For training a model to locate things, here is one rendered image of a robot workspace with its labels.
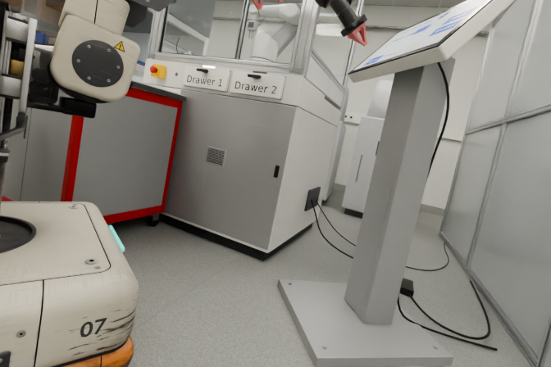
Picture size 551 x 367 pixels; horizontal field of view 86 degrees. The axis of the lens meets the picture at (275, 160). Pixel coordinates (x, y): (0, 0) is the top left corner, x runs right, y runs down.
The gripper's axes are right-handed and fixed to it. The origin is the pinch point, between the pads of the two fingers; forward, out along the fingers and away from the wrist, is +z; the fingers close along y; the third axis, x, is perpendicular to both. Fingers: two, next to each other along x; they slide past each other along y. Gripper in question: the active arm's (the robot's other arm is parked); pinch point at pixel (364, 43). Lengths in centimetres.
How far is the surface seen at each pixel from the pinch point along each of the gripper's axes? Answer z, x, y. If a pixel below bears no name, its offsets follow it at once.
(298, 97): 3.4, 24.8, 28.9
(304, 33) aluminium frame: -17.2, 3.6, 30.9
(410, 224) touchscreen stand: 57, 35, -20
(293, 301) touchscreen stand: 57, 86, -7
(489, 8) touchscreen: 9.3, -12.4, -38.4
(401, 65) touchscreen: 10.2, 6.5, -20.9
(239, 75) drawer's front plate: -22, 37, 48
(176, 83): -41, 64, 75
